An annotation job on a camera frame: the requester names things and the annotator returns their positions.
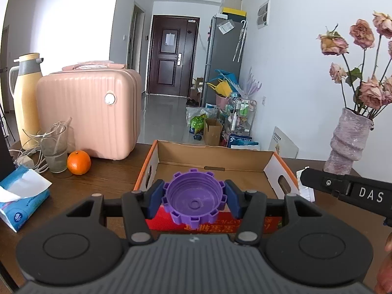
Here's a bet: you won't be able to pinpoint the black tripod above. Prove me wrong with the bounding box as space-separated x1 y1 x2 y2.
0 67 16 143

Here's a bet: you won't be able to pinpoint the white leaning board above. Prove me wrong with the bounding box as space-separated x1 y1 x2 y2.
271 126 299 159

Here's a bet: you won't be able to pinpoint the grey refrigerator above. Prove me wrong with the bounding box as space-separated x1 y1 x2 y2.
202 16 247 106

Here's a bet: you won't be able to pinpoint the purple textured vase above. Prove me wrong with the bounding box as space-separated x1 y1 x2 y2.
324 108 374 175

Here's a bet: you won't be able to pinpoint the yellow and black box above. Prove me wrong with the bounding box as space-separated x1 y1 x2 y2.
222 6 247 19

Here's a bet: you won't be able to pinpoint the bunch of dried pink roses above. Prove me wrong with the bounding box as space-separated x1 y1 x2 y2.
316 11 392 120

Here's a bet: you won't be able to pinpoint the yellow plastic stool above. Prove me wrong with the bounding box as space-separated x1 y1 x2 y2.
207 80 233 97

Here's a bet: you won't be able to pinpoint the clear document pouch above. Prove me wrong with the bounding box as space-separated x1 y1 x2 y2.
217 21 235 35

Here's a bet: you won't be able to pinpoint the clear glass cup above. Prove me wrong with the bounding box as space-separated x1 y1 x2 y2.
38 117 72 173

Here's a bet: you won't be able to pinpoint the black monitor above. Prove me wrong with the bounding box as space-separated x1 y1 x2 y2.
0 133 16 180

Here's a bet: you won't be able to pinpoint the person's right hand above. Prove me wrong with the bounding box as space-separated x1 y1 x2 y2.
375 231 392 294

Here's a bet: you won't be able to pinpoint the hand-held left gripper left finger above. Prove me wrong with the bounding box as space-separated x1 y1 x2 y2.
66 179 166 247

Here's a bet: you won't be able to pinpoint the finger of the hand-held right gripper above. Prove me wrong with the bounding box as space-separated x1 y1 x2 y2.
300 167 353 197

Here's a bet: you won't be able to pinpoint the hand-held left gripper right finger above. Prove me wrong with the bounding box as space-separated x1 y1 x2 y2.
225 179 324 247

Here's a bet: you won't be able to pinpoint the metal rolling cart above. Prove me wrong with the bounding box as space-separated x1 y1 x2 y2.
225 97 257 147

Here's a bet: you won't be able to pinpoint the green plastic bag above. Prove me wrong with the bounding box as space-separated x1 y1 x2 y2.
187 107 209 134

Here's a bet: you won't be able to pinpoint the white wall panel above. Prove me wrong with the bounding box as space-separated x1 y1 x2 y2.
257 0 270 29

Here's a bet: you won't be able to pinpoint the purple notched bottle cap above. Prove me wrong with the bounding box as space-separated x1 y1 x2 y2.
162 169 227 229

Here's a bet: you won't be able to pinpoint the blue plastic stools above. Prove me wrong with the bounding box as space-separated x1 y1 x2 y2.
214 69 242 94

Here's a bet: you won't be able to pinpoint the orange fruit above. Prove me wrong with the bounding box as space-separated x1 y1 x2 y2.
67 151 92 176

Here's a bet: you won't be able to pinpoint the white folded umbrella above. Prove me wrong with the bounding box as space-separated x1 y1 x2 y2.
233 20 248 62

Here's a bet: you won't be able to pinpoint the dark brown entrance door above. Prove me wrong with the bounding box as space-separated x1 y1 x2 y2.
147 15 200 96

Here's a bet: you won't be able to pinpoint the small brown cardboard box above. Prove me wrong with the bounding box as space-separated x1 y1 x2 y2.
204 118 223 145

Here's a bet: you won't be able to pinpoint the blue tissue carton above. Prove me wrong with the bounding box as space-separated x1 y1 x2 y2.
227 135 261 150

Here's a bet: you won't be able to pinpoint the purple plume decoration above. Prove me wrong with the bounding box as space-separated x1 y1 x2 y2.
240 67 262 98

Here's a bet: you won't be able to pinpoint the white charger cable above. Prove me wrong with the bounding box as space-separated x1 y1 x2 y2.
9 147 49 173

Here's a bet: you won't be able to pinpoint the red cardboard box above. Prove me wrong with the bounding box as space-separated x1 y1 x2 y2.
133 140 302 233

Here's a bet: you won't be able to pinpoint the yellow thermos jug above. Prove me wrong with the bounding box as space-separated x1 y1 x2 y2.
9 53 44 150

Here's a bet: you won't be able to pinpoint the blue tissue pack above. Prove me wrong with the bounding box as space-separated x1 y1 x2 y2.
0 165 52 233

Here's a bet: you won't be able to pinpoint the pink ribbed suitcase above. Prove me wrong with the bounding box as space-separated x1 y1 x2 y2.
36 62 143 161

